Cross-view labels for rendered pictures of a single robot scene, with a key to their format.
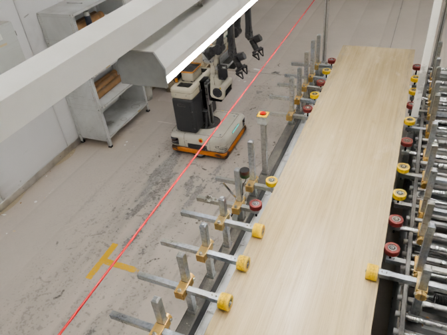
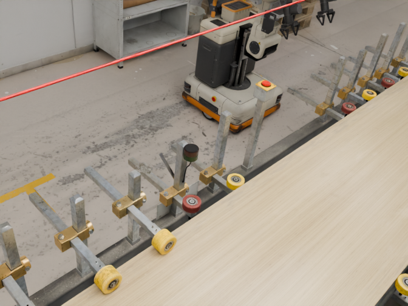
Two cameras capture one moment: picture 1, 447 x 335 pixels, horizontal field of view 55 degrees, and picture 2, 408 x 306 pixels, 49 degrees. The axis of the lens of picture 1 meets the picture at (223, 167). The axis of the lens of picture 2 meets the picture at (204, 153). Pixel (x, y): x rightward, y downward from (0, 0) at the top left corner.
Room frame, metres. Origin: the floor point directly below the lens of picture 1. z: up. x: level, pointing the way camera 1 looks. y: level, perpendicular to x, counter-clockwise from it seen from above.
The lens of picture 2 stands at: (0.70, -0.49, 2.27)
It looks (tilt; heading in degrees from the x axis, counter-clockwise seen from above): 40 degrees down; 13
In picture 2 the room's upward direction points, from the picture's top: 9 degrees clockwise
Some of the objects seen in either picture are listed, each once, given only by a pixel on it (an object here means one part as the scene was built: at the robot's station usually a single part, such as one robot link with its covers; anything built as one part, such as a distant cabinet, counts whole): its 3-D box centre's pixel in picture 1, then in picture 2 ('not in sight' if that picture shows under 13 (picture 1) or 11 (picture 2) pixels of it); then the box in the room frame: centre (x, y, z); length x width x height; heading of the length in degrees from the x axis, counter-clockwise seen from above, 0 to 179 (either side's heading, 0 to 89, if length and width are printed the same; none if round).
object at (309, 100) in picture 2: (285, 115); (316, 104); (3.18, -0.58, 0.81); 0.43 x 0.03 x 0.04; 63
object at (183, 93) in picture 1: (197, 96); (232, 45); (4.13, 0.20, 0.59); 0.55 x 0.34 x 0.83; 153
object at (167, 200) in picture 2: (239, 205); (175, 193); (2.05, -0.08, 0.85); 0.14 x 0.06 x 0.05; 153
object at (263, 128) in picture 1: (264, 149); (254, 135); (2.53, -0.31, 0.93); 0.05 x 0.05 x 0.45; 63
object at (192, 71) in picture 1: (191, 72); (235, 11); (4.14, 0.22, 0.87); 0.23 x 0.15 x 0.11; 153
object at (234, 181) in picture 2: (271, 185); (234, 187); (2.19, -0.31, 0.85); 0.08 x 0.08 x 0.11
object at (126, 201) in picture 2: (222, 219); (129, 203); (1.83, 0.04, 0.95); 0.14 x 0.06 x 0.05; 153
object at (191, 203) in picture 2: (255, 209); (190, 209); (1.98, -0.17, 0.85); 0.08 x 0.08 x 0.11
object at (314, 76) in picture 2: (293, 99); (339, 89); (3.40, -0.69, 0.83); 0.43 x 0.03 x 0.04; 63
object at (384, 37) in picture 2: (306, 76); (372, 67); (3.64, -0.86, 0.92); 0.04 x 0.04 x 0.48; 63
